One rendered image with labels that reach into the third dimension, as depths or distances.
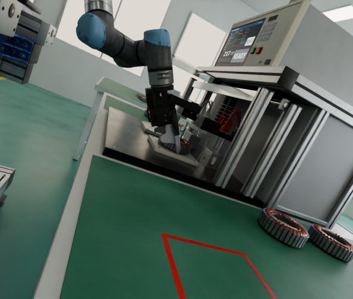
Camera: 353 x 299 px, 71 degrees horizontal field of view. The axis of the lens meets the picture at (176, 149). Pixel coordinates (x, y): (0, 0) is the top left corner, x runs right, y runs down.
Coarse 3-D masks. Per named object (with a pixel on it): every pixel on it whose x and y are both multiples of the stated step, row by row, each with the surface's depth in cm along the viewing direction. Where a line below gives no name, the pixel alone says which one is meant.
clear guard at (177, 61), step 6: (174, 60) 94; (180, 60) 88; (180, 66) 105; (186, 66) 97; (192, 66) 90; (192, 72) 107; (198, 72) 98; (204, 72) 91; (204, 78) 109; (210, 78) 100; (216, 78) 93; (222, 84) 100; (228, 84) 95
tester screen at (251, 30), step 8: (256, 24) 87; (232, 32) 105; (240, 32) 97; (248, 32) 91; (256, 32) 86; (232, 40) 102; (240, 40) 95; (224, 48) 107; (232, 48) 99; (240, 48) 93; (248, 48) 87; (232, 56) 97
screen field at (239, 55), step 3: (249, 48) 86; (237, 51) 94; (240, 51) 92; (243, 51) 89; (246, 51) 87; (234, 54) 95; (237, 54) 93; (240, 54) 91; (243, 54) 89; (246, 54) 87; (234, 57) 94; (237, 57) 92; (240, 57) 90; (243, 57) 88; (231, 60) 96; (234, 60) 94; (237, 60) 91; (240, 60) 89; (243, 60) 87
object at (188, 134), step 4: (188, 132) 109; (184, 136) 112; (188, 136) 107; (192, 136) 106; (196, 136) 106; (188, 140) 106; (192, 140) 106; (196, 140) 106; (200, 140) 107; (192, 144) 107; (196, 144) 107
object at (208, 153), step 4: (208, 148) 87; (204, 152) 88; (208, 152) 85; (212, 152) 83; (204, 156) 87; (208, 156) 84; (212, 156) 83; (216, 156) 83; (220, 156) 84; (200, 160) 89; (204, 160) 86; (208, 160) 83; (216, 160) 84; (220, 160) 84; (204, 164) 85; (208, 164) 84; (216, 164) 84; (212, 168) 85; (216, 168) 85
